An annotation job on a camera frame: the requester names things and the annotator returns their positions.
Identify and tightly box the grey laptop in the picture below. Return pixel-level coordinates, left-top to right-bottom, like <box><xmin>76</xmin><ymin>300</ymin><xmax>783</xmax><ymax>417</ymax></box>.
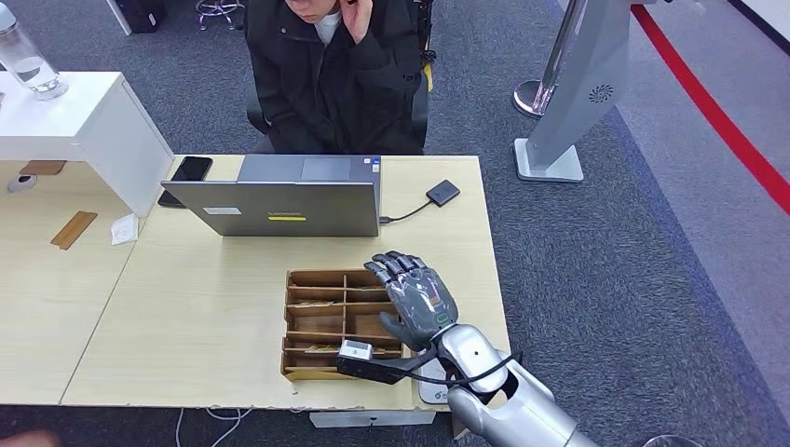
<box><xmin>160</xmin><ymin>153</ymin><xmax>383</xmax><ymax>238</ymax></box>

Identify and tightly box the black drive cable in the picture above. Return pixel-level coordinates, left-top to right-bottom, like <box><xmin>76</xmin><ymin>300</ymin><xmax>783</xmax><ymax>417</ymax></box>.
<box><xmin>377</xmin><ymin>200</ymin><xmax>433</xmax><ymax>224</ymax></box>

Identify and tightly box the blurry pinkish object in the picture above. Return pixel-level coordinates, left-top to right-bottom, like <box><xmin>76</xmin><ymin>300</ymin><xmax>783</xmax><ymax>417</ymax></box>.
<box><xmin>0</xmin><ymin>428</ymin><xmax>60</xmax><ymax>447</ymax></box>

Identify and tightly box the clear water bottle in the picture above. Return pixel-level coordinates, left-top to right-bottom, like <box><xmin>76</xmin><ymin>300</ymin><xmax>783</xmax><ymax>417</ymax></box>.
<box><xmin>0</xmin><ymin>3</ymin><xmax>70</xmax><ymax>102</ymax></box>

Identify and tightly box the white box shelf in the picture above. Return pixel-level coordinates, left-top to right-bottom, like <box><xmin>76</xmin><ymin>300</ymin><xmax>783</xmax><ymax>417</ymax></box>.
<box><xmin>0</xmin><ymin>71</ymin><xmax>175</xmax><ymax>219</ymax></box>

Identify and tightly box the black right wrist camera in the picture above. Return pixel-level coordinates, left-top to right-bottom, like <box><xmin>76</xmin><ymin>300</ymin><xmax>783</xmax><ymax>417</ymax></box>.
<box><xmin>335</xmin><ymin>339</ymin><xmax>440</xmax><ymax>387</ymax></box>

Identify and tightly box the round grey base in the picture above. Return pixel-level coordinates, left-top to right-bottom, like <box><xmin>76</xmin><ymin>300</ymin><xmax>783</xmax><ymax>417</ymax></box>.
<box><xmin>641</xmin><ymin>433</ymin><xmax>708</xmax><ymax>447</ymax></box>

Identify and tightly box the chrome stanchion post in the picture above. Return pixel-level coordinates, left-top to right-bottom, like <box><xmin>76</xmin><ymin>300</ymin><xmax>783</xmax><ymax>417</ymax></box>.
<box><xmin>511</xmin><ymin>0</ymin><xmax>588</xmax><ymax>119</ymax></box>

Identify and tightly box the wooden card organizer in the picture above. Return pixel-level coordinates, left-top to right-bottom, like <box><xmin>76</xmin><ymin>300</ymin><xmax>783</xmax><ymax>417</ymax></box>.
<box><xmin>280</xmin><ymin>268</ymin><xmax>407</xmax><ymax>382</ymax></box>

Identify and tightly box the black equipment behind chair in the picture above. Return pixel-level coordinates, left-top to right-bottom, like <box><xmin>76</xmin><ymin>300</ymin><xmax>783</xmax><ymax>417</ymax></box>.
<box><xmin>416</xmin><ymin>0</ymin><xmax>438</xmax><ymax>68</ymax></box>

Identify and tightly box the grey kiosk stand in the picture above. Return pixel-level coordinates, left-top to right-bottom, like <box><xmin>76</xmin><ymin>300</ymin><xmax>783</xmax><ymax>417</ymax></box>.
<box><xmin>513</xmin><ymin>0</ymin><xmax>633</xmax><ymax>183</ymax></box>

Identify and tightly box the white furniture leg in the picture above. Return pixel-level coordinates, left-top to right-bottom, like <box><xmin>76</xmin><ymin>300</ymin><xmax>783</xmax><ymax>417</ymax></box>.
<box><xmin>104</xmin><ymin>0</ymin><xmax>132</xmax><ymax>35</ymax></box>

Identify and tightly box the white box under desk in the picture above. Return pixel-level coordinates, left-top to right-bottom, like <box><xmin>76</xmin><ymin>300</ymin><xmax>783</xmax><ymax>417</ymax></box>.
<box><xmin>308</xmin><ymin>410</ymin><xmax>438</xmax><ymax>428</ymax></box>

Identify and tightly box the black smartphone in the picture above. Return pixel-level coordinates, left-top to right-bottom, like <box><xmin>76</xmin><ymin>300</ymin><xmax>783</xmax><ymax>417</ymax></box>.
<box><xmin>157</xmin><ymin>156</ymin><xmax>214</xmax><ymax>210</ymax></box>

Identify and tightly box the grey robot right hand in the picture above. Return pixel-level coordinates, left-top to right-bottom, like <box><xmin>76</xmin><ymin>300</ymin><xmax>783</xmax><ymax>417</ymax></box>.
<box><xmin>363</xmin><ymin>250</ymin><xmax>461</xmax><ymax>354</ymax></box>

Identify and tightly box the brown wooden strip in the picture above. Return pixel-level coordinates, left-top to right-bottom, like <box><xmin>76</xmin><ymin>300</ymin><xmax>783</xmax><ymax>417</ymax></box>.
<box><xmin>49</xmin><ymin>210</ymin><xmax>99</xmax><ymax>251</ymax></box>

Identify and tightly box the chrome stool base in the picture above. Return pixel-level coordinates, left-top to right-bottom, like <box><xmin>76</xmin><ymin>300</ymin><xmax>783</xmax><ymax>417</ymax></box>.
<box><xmin>195</xmin><ymin>0</ymin><xmax>238</xmax><ymax>31</ymax></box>

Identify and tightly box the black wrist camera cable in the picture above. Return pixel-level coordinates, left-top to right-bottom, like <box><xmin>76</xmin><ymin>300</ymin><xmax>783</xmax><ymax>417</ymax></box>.
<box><xmin>401</xmin><ymin>350</ymin><xmax>524</xmax><ymax>389</ymax></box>

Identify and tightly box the black case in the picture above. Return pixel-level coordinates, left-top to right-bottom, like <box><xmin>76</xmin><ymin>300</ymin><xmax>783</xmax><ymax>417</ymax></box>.
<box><xmin>116</xmin><ymin>0</ymin><xmax>167</xmax><ymax>34</ymax></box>

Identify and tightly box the white card reader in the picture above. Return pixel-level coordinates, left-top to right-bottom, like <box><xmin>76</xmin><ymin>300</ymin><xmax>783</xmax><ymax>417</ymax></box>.
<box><xmin>417</xmin><ymin>359</ymin><xmax>453</xmax><ymax>407</ymax></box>

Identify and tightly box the person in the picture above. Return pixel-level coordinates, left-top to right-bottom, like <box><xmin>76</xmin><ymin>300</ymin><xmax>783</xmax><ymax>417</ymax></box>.
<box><xmin>243</xmin><ymin>0</ymin><xmax>427</xmax><ymax>156</ymax></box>

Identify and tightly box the brown square coaster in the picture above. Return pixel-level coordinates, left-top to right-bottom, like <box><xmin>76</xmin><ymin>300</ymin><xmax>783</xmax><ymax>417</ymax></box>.
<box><xmin>18</xmin><ymin>159</ymin><xmax>67</xmax><ymax>177</ymax></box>

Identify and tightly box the person's left hand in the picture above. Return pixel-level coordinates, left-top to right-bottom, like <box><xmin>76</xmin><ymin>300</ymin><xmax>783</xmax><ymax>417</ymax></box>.
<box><xmin>340</xmin><ymin>0</ymin><xmax>375</xmax><ymax>45</ymax></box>

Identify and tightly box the black external drive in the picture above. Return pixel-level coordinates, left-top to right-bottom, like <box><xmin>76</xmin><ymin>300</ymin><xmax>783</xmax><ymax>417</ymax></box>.
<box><xmin>425</xmin><ymin>179</ymin><xmax>462</xmax><ymax>208</ymax></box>

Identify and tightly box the white paper tag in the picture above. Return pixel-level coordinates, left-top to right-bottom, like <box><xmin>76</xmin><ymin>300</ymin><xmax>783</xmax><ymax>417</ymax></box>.
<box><xmin>109</xmin><ymin>213</ymin><xmax>140</xmax><ymax>247</ymax></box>

